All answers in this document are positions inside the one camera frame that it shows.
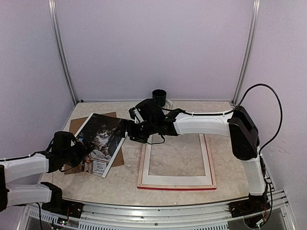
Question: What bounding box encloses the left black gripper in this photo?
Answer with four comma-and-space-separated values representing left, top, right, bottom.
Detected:
61, 138, 95, 167

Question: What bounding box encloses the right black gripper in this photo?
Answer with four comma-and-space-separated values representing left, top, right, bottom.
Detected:
114, 118, 157, 143

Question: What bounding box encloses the cat photo print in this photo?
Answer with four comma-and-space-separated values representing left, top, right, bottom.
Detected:
74, 113, 125, 178

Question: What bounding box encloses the red wooden picture frame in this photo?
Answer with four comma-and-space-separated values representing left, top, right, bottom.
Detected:
137, 133, 217, 191

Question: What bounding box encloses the white photo mat board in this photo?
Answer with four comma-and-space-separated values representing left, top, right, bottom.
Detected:
141, 134, 213, 185

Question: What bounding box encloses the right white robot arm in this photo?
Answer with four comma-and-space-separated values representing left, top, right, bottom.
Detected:
121, 99, 269, 213

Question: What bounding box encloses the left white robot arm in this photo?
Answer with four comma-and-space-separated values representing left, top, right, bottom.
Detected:
0, 131, 91, 213

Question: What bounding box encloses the brown cardboard backing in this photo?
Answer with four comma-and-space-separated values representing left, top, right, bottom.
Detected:
64, 112, 124, 174

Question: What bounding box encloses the dark green cup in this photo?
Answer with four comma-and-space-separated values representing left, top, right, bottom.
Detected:
152, 89, 167, 107

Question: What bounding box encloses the white striped ceramic plate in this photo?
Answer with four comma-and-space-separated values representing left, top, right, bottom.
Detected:
163, 100, 173, 109

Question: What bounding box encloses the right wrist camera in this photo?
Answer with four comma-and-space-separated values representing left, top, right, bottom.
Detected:
129, 107, 144, 124

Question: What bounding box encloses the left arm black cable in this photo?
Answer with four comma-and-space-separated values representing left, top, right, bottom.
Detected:
0, 138, 80, 230

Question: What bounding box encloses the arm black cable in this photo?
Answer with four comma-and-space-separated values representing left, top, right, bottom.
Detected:
0, 138, 80, 230
146, 83, 283, 226

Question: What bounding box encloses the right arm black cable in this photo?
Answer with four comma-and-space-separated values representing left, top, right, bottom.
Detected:
146, 83, 283, 226

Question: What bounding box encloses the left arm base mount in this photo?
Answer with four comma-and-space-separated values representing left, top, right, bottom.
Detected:
42, 199, 84, 219

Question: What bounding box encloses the aluminium front rail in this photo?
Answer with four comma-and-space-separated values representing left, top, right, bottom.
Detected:
17, 190, 297, 230

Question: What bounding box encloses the left aluminium corner post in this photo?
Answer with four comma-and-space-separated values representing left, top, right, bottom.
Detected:
48, 0, 79, 106

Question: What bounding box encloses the aluminium corner post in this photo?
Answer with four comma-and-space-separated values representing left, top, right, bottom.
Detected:
232, 0, 261, 105
48, 0, 79, 106

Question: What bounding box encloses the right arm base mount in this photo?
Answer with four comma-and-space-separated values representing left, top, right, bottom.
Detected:
229, 192, 273, 230

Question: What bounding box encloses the right aluminium corner post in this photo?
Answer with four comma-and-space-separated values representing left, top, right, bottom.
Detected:
232, 0, 261, 105

